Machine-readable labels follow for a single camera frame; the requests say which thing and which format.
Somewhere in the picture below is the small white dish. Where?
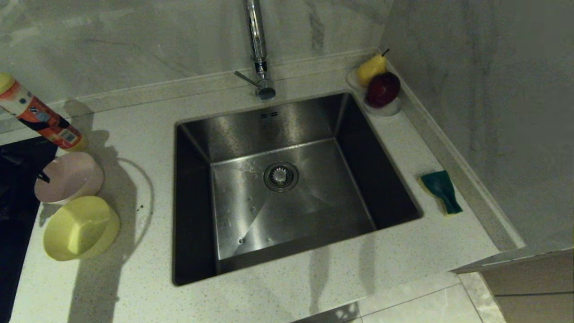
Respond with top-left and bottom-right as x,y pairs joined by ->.
347,70 -> 403,118

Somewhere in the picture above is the stainless steel sink basin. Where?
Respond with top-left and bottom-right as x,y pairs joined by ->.
173,92 -> 423,286

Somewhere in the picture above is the green and yellow sponge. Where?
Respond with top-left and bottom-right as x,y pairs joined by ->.
420,170 -> 463,216

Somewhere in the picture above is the pink plastic bowl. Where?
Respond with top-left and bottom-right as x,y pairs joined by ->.
35,152 -> 105,205

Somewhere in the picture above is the chrome faucet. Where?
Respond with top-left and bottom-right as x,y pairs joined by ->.
234,0 -> 277,101

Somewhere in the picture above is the dark red apple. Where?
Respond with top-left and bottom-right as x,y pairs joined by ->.
365,73 -> 400,109

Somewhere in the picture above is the orange label dish soap bottle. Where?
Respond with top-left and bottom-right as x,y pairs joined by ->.
0,72 -> 89,153

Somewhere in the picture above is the yellow pear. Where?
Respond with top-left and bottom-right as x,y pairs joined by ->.
357,49 -> 390,88

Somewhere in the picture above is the round metal drain strainer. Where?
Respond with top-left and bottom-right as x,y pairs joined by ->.
263,161 -> 299,193

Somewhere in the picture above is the black induction cooktop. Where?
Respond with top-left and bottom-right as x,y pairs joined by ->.
0,137 -> 59,323

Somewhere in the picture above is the yellow plastic bowl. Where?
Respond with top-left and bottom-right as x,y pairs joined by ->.
43,196 -> 121,262

